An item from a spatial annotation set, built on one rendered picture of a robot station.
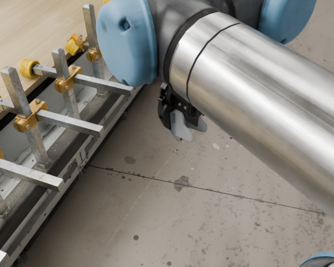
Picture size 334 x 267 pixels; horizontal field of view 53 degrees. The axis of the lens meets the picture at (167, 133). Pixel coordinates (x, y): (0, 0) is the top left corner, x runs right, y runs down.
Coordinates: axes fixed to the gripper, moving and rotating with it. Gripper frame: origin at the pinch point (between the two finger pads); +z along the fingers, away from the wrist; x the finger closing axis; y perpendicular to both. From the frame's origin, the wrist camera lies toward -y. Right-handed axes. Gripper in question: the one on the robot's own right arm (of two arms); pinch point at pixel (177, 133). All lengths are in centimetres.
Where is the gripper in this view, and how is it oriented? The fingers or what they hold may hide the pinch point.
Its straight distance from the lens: 63.8
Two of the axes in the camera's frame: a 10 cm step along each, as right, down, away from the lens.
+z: 0.0, 7.2, 6.9
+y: 7.1, 4.9, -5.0
